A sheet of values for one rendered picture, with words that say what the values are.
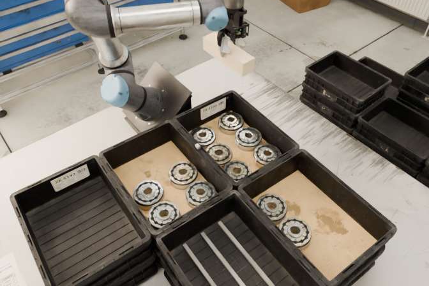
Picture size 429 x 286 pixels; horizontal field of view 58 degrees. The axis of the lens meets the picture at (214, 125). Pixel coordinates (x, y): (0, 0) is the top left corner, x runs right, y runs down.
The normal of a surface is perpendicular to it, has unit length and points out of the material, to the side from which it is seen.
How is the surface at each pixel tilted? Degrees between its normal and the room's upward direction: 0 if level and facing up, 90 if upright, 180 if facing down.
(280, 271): 0
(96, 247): 0
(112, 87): 47
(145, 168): 0
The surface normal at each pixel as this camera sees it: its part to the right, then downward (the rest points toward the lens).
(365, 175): 0.00, -0.71
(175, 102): -0.54, -0.22
